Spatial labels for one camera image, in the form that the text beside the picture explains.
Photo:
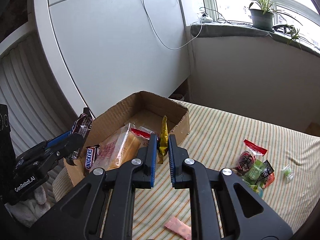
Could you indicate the orange candy wrapper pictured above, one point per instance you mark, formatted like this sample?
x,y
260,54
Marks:
x,y
269,180

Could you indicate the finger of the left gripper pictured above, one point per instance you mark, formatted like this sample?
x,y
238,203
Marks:
x,y
58,139
69,147

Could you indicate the round green jelly cup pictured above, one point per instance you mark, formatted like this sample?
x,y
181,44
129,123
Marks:
x,y
257,189

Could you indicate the pink candy wrapper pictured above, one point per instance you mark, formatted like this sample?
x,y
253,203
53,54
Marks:
x,y
178,227

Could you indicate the bagged sponge cake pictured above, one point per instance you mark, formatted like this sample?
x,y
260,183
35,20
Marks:
x,y
118,148

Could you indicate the black printed snack packet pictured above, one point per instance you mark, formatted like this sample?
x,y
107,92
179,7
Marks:
x,y
268,170

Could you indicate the red clear nut bag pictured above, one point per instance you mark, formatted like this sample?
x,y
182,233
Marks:
x,y
248,157

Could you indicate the gloved left hand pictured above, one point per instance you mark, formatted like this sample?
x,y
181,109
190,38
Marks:
x,y
29,211

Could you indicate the cardboard box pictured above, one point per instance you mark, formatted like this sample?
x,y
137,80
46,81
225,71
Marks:
x,y
143,109

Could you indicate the potted spider plant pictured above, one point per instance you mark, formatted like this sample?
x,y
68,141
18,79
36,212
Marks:
x,y
262,13

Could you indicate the red clear date bag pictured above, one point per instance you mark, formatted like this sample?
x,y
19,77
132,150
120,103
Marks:
x,y
143,135

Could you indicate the Snickers bar Chinese label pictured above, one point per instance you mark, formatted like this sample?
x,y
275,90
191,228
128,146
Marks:
x,y
81,126

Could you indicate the striped tablecloth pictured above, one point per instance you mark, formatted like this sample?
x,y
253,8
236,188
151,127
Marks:
x,y
216,139

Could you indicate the yellow snack packet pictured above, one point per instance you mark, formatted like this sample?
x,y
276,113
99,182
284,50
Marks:
x,y
163,142

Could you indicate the light green cake packet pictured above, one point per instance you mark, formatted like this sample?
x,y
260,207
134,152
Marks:
x,y
255,171

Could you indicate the small clear green candy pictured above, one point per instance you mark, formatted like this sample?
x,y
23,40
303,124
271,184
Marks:
x,y
288,173

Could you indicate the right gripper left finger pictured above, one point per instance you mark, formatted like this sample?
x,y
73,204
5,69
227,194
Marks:
x,y
145,162

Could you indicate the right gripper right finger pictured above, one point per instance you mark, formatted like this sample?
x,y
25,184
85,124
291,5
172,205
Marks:
x,y
183,170

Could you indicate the Snickers bar English label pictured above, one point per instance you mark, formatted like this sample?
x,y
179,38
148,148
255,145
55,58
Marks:
x,y
92,152

